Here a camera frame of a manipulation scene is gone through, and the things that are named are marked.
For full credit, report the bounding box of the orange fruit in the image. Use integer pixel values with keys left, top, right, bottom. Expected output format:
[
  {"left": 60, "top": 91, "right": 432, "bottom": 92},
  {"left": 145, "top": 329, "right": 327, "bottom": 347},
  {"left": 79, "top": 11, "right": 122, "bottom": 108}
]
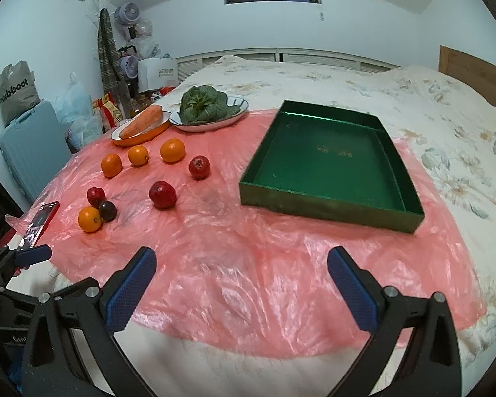
[
  {"left": 159, "top": 138, "right": 186, "bottom": 164},
  {"left": 128, "top": 145, "right": 149, "bottom": 167},
  {"left": 100, "top": 153, "right": 122, "bottom": 178},
  {"left": 78, "top": 206, "right": 102, "bottom": 233}
]

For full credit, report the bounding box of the dark plum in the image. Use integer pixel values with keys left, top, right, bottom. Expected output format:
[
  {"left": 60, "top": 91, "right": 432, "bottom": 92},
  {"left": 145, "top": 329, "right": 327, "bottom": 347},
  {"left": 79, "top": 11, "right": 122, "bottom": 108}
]
[{"left": 98, "top": 200, "right": 118, "bottom": 222}]

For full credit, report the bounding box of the red smartphone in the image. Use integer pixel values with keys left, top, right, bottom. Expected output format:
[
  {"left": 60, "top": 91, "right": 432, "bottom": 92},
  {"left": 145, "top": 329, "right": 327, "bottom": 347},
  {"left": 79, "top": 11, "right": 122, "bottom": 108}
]
[{"left": 19, "top": 202, "right": 60, "bottom": 251}]

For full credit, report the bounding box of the small red apple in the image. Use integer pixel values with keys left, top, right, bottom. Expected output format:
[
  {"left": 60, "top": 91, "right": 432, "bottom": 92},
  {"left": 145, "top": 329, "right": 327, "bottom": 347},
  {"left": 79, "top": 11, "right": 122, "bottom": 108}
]
[{"left": 87, "top": 187, "right": 106, "bottom": 209}]

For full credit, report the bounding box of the light blue suitcase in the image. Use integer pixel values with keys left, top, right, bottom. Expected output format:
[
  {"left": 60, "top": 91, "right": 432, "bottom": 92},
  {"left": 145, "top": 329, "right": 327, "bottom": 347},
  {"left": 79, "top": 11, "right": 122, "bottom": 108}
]
[{"left": 0, "top": 101, "right": 72, "bottom": 202}]

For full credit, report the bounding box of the pink plastic sheet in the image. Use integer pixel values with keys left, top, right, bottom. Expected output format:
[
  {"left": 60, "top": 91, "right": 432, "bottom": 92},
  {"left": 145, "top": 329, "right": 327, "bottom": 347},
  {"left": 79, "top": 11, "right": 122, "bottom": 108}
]
[{"left": 6, "top": 108, "right": 488, "bottom": 360}]

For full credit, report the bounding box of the orange rimmed plate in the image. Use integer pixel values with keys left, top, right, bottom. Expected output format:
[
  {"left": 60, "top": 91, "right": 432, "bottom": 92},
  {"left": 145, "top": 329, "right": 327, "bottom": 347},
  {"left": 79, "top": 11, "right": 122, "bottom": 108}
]
[{"left": 111, "top": 111, "right": 171, "bottom": 147}]

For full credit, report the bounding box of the clear plastic bag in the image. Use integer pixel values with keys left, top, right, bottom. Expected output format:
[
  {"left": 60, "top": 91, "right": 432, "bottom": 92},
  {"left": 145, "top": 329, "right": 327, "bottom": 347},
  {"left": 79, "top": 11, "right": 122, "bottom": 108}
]
[{"left": 53, "top": 73, "right": 103, "bottom": 153}]

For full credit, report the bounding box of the grey printed bag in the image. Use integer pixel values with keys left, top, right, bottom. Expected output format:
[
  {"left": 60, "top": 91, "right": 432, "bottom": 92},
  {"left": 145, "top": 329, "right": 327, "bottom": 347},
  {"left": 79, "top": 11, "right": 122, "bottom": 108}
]
[{"left": 0, "top": 60, "right": 41, "bottom": 126}]

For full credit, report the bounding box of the red yellow snack bag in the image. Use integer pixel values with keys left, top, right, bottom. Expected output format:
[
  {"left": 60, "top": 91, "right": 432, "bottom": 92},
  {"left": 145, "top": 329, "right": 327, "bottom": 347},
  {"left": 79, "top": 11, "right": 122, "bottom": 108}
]
[{"left": 92, "top": 92, "right": 124, "bottom": 133}]

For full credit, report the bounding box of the carrot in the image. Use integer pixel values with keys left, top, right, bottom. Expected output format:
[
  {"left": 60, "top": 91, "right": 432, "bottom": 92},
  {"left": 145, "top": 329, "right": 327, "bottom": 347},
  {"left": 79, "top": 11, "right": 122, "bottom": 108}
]
[{"left": 120, "top": 104, "right": 163, "bottom": 139}]

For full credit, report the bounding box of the plaid scarf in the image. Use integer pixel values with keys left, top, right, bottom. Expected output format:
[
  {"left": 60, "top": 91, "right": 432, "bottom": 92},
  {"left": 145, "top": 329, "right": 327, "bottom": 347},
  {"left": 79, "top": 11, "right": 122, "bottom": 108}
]
[{"left": 97, "top": 8, "right": 131, "bottom": 118}]

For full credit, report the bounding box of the white blue-rimmed plate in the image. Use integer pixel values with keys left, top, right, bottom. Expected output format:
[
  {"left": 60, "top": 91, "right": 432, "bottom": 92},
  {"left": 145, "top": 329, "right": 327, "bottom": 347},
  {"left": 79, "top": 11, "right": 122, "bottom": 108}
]
[{"left": 168, "top": 95, "right": 251, "bottom": 134}]

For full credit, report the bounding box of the lower purple fan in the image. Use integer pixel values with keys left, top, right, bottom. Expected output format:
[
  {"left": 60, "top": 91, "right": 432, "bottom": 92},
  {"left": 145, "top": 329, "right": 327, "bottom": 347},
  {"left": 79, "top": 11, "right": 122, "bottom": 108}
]
[{"left": 120, "top": 55, "right": 139, "bottom": 80}]

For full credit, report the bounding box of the purple fan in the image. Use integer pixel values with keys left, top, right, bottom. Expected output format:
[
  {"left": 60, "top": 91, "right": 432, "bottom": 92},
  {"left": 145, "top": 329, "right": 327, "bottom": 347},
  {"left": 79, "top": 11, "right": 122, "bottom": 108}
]
[
  {"left": 120, "top": 55, "right": 139, "bottom": 80},
  {"left": 114, "top": 1, "right": 141, "bottom": 27}
]

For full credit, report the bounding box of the white cardboard box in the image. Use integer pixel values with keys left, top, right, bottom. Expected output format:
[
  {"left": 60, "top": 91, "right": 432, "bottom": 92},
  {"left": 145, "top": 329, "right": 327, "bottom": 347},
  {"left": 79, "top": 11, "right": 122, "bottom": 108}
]
[{"left": 138, "top": 58, "right": 179, "bottom": 92}]

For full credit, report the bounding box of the green leafy vegetable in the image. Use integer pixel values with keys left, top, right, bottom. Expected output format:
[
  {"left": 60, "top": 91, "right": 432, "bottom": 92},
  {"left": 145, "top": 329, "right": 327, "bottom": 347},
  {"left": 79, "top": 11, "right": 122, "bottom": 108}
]
[{"left": 179, "top": 85, "right": 241, "bottom": 125}]

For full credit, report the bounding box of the green shallow box tray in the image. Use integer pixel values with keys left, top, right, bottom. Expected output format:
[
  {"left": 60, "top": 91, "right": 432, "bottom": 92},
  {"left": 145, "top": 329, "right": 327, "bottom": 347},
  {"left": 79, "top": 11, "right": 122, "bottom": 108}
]
[{"left": 239, "top": 101, "right": 425, "bottom": 233}]

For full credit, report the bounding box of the upper purple fan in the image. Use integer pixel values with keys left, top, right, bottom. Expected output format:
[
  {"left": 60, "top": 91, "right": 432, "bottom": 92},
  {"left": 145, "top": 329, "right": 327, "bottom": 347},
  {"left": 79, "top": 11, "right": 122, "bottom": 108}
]
[{"left": 114, "top": 1, "right": 141, "bottom": 27}]

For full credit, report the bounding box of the wooden headboard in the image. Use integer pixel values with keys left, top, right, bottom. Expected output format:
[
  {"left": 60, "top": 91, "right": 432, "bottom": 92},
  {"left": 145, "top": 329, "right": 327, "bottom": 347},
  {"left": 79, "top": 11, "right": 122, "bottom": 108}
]
[{"left": 438, "top": 45, "right": 496, "bottom": 107}]

